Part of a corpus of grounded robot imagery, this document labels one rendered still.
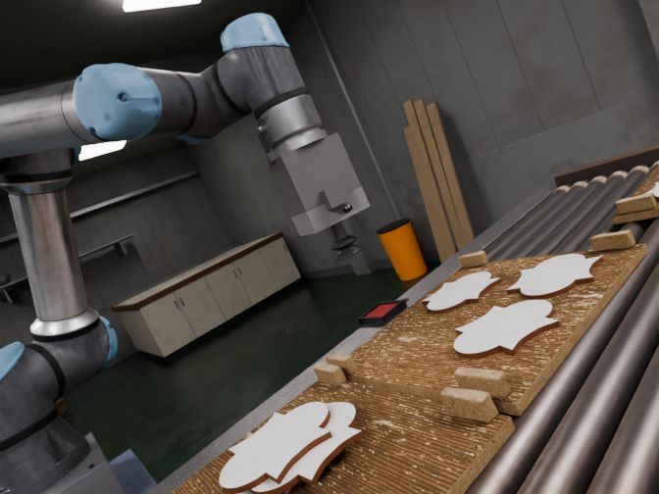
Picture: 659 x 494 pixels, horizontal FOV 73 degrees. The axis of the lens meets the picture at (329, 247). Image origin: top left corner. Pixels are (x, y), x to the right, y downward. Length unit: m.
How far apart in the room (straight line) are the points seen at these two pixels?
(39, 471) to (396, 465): 0.62
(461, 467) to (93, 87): 0.50
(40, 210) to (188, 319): 5.26
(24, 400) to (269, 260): 5.77
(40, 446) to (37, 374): 0.12
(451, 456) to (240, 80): 0.47
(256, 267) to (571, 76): 4.52
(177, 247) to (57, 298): 7.53
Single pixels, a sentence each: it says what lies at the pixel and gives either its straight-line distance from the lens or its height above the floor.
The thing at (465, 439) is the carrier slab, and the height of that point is 0.94.
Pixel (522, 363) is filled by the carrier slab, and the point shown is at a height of 0.94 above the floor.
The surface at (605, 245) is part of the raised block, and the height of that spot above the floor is 0.95.
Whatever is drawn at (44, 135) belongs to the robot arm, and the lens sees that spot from 0.63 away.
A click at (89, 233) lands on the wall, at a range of 8.24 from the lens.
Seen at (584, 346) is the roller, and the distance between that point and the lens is 0.62.
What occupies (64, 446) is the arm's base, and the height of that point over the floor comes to 0.99.
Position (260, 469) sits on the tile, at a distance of 0.54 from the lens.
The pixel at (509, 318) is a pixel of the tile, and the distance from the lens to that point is 0.68.
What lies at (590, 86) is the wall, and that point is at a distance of 3.67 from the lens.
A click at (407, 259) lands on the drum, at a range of 4.51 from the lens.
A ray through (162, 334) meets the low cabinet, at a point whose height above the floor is 0.36.
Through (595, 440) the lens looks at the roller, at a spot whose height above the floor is 0.91.
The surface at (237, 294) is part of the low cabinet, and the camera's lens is 6.33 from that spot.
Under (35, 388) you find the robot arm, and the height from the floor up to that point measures 1.10.
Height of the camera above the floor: 1.22
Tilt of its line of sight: 7 degrees down
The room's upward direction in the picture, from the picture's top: 24 degrees counter-clockwise
